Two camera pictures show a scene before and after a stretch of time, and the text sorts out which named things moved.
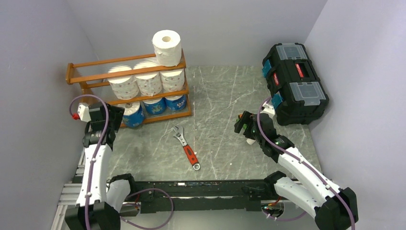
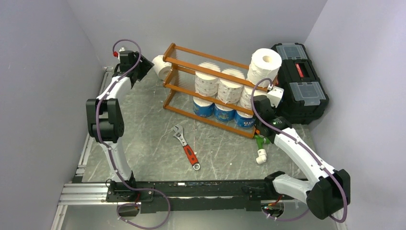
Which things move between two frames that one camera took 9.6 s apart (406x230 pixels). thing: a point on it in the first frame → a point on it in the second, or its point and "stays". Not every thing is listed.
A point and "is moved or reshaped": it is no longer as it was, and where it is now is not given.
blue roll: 177,104 → 224,112
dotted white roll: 175,83 → 245,97
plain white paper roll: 167,46 → 265,63
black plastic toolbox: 298,96 stays
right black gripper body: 250,132 → 274,109
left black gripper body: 116,115 → 135,69
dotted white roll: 124,88 is moved or reshaped
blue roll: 155,106 is moved or reshaped
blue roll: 133,115 → 203,107
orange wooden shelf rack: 150,92 → 167,62
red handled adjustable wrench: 189,151 stays
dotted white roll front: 150,84 → 229,92
